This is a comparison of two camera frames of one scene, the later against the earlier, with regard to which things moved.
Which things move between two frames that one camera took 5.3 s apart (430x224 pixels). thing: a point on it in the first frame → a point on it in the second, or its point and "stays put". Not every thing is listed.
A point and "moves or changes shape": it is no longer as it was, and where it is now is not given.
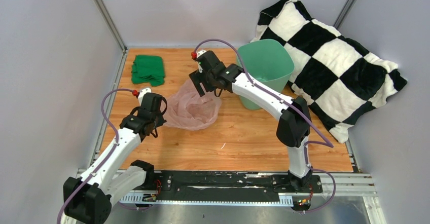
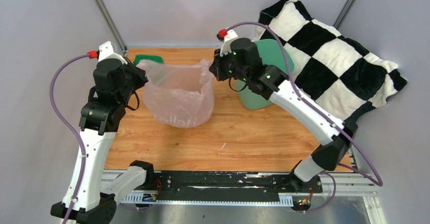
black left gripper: x=160 y=120 → x=139 y=73
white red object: x=199 y=53 → x=225 y=47
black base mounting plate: x=229 y=185 stays put
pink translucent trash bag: x=185 y=109 moves or changes shape
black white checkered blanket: x=341 y=80 stays put
